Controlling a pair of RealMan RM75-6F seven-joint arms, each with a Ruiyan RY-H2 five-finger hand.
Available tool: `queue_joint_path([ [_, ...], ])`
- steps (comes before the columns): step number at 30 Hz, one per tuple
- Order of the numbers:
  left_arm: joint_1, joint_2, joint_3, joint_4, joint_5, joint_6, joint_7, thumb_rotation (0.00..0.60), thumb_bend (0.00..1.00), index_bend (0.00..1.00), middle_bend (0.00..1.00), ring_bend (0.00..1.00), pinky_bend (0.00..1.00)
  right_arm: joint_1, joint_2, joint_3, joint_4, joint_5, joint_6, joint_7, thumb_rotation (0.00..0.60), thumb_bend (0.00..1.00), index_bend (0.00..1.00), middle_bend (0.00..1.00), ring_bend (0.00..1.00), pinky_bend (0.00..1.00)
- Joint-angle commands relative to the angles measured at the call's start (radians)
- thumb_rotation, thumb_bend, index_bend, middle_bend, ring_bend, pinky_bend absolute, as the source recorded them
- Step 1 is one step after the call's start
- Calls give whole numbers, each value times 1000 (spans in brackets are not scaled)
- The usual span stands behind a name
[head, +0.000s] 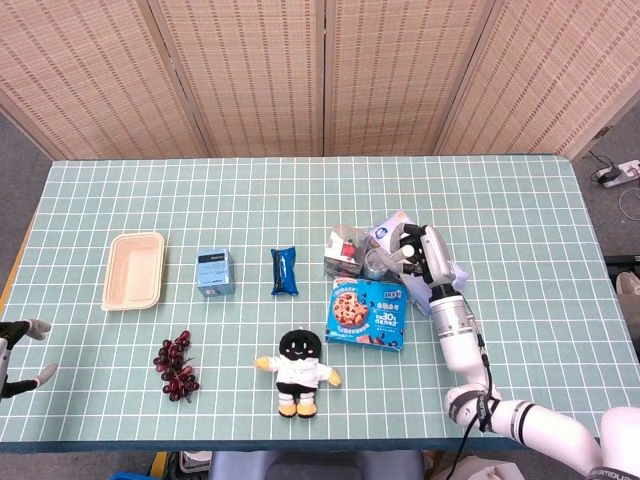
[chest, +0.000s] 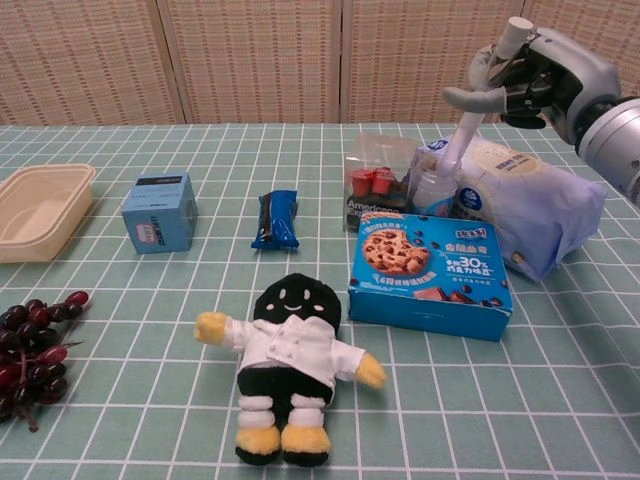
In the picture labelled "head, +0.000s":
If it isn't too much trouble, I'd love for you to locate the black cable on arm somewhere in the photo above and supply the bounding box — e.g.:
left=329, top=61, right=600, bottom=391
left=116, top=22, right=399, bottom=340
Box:
left=451, top=298, right=503, bottom=480

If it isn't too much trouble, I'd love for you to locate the clear glass beaker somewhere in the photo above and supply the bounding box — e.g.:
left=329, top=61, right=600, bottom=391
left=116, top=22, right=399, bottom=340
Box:
left=363, top=248, right=394, bottom=282

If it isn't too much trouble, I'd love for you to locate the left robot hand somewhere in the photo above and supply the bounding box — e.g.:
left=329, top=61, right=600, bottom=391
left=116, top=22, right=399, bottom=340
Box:
left=0, top=318, right=59, bottom=402

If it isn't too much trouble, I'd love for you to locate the black plush doll white coat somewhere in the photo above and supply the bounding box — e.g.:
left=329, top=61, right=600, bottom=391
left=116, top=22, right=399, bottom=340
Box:
left=254, top=327, right=343, bottom=419

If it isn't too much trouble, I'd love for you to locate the white power strip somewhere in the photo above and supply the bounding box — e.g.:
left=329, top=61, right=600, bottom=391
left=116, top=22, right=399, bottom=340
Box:
left=596, top=159, right=640, bottom=189

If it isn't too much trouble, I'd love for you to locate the blue chocolate chip cookie box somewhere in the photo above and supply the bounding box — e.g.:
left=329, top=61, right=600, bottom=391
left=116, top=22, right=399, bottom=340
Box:
left=324, top=277, right=411, bottom=353

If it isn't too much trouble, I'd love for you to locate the small light blue carton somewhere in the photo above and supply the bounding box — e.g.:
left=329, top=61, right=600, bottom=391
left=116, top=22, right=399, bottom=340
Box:
left=195, top=246, right=236, bottom=300

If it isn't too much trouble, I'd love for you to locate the woven bamboo folding screen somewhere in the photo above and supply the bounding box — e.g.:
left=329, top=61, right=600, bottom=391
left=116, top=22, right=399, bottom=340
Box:
left=0, top=0, right=640, bottom=162

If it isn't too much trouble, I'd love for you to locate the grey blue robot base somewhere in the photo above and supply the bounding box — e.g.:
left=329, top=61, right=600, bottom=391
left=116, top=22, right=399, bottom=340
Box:
left=206, top=449, right=426, bottom=480

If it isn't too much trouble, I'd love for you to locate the light blue wet wipes pack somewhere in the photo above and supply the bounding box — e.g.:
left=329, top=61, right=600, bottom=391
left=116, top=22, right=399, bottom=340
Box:
left=382, top=209, right=469, bottom=318

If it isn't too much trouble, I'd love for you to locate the blue sandwich cookie pack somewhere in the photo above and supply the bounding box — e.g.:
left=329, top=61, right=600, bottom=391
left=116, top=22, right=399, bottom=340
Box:
left=270, top=247, right=300, bottom=297

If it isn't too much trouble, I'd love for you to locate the green checked tablecloth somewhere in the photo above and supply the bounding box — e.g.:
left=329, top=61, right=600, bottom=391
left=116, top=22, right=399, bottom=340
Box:
left=0, top=154, right=640, bottom=454

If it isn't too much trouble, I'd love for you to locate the white floor cable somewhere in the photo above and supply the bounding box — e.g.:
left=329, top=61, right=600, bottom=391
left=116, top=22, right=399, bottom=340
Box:
left=618, top=185, right=640, bottom=222

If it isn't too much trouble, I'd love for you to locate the dark red grape bunch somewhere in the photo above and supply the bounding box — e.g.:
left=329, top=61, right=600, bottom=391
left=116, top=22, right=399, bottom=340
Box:
left=152, top=329, right=202, bottom=404

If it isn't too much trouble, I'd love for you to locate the beige plastic food container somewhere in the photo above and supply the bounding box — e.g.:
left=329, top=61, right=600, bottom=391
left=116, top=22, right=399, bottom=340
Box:
left=101, top=230, right=167, bottom=313

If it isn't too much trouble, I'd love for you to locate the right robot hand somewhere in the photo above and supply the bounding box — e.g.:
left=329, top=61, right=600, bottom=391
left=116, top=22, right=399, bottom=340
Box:
left=372, top=223, right=459, bottom=292

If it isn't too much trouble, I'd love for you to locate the light grey shoe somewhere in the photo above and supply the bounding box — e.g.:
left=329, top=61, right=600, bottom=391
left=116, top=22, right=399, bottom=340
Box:
left=615, top=271, right=640, bottom=312

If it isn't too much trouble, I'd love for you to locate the clear tube white cap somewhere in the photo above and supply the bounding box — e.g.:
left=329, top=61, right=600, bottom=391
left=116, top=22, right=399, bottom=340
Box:
left=395, top=243, right=418, bottom=271

